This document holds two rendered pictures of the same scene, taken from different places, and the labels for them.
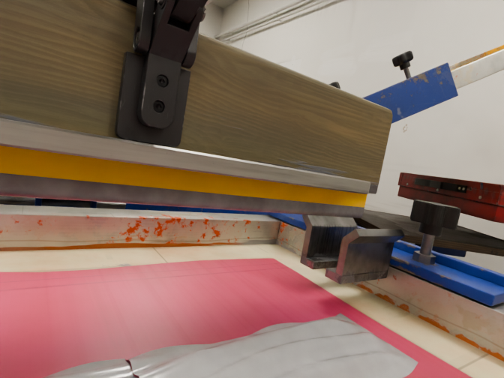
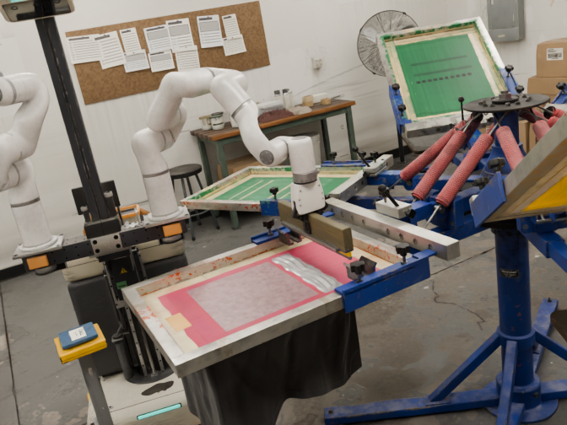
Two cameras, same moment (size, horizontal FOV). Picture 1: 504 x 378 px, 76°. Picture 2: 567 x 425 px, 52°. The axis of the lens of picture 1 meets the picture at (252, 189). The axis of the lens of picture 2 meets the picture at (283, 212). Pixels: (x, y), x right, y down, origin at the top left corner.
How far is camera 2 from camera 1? 1.82 m
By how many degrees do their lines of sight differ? 98
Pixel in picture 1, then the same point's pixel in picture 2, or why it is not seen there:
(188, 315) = (332, 268)
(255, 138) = (319, 234)
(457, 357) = not seen: hidden behind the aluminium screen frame
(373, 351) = (325, 286)
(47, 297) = (331, 256)
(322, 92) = (326, 225)
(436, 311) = not seen: hidden behind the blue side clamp
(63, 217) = (356, 239)
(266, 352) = (317, 275)
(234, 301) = (342, 271)
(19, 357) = (311, 261)
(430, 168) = not seen: outside the picture
